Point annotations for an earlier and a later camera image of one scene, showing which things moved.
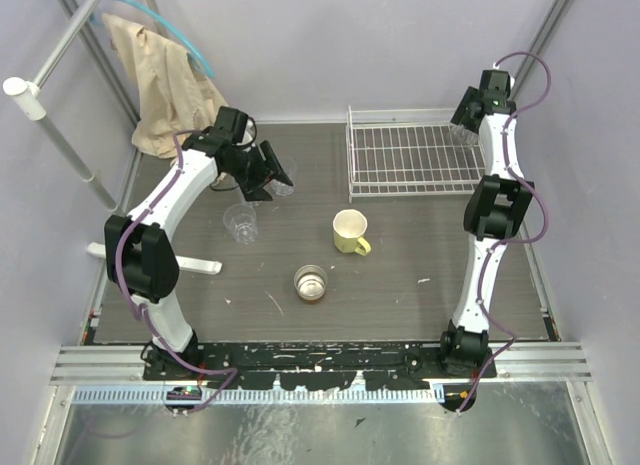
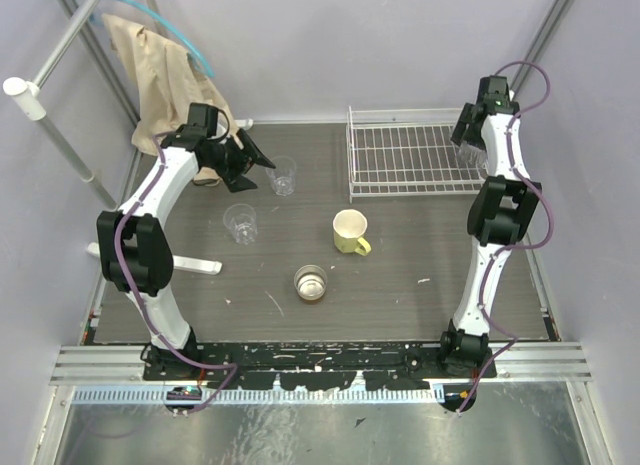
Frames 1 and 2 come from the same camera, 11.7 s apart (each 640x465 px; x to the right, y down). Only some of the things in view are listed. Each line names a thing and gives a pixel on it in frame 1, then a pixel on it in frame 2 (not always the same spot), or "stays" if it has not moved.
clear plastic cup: x=253 y=203 -> x=471 y=156
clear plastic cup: x=241 y=220 stays
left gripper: x=258 y=170 -> x=238 y=160
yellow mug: x=349 y=225 stays
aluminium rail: x=125 y=364 stays
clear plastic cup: x=290 y=171 stays
